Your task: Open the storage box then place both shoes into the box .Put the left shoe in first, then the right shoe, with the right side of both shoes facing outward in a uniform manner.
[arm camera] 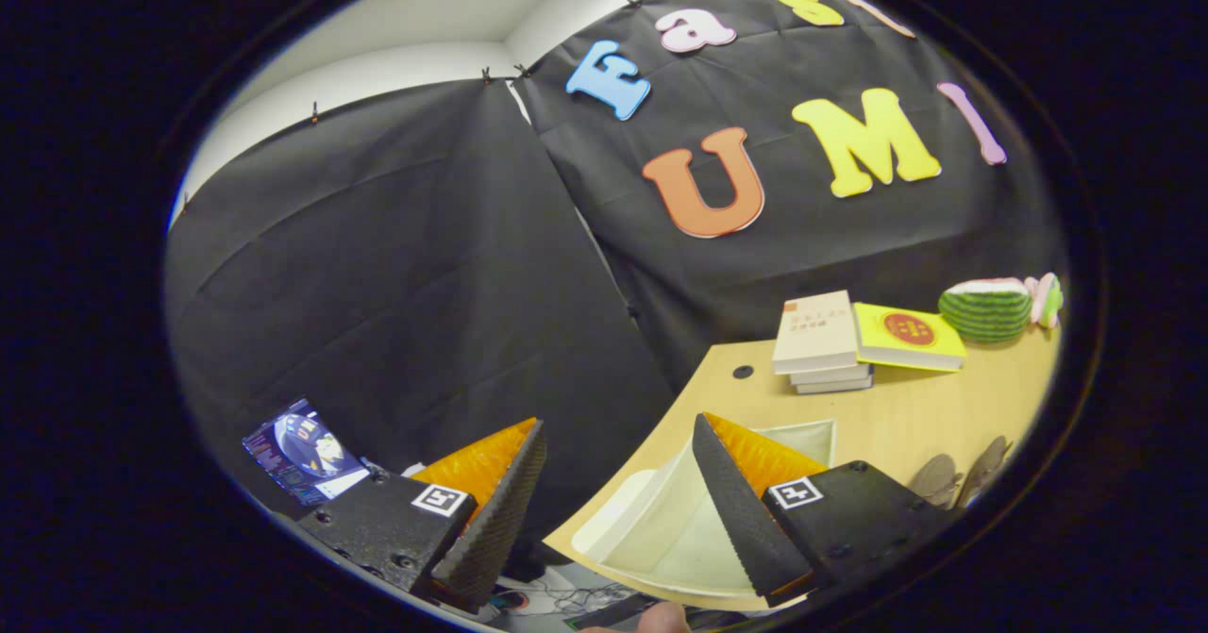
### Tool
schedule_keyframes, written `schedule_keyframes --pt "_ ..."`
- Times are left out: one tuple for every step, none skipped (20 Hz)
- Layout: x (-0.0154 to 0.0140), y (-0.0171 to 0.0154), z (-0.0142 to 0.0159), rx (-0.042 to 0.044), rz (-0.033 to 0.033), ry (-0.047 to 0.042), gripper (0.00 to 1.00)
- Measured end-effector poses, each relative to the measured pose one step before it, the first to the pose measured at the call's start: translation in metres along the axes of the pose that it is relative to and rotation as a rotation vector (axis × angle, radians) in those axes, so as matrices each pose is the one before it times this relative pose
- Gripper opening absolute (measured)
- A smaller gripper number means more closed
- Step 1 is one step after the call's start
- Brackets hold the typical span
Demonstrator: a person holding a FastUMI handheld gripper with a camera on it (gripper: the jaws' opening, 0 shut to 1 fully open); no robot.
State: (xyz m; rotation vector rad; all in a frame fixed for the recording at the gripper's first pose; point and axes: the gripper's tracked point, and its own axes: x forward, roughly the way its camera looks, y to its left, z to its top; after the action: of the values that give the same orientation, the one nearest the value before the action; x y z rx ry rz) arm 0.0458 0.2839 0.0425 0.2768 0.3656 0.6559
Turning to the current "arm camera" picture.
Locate brown fuzzy slipper shoe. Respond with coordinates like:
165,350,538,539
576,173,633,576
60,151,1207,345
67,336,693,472
953,435,1016,513
910,453,962,510

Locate blue printed box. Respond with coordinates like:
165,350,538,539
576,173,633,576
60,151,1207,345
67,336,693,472
242,398,371,508

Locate beige book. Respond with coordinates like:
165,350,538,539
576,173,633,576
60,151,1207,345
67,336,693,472
772,290,862,376

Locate pink and green plush toy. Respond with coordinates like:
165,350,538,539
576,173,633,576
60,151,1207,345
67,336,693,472
1024,272,1065,329

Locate black floor cables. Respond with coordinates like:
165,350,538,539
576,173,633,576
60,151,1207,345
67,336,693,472
495,567,647,620

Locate grey book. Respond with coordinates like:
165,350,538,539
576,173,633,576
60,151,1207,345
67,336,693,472
795,375,875,395
788,363,872,387

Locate black backdrop cloth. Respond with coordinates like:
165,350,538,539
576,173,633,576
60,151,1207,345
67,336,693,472
165,0,1072,568

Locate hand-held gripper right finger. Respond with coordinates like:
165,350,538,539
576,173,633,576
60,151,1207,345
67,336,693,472
691,413,954,608

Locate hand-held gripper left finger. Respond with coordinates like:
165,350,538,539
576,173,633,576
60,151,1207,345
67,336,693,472
295,417,548,614

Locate green striped watermelon plush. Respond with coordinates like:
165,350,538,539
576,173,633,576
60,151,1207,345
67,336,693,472
938,277,1034,344

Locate pale green storage box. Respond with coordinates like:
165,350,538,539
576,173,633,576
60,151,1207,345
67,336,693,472
571,419,838,601

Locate yellow book with red circle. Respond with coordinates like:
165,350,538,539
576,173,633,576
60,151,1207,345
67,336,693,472
852,302,968,374

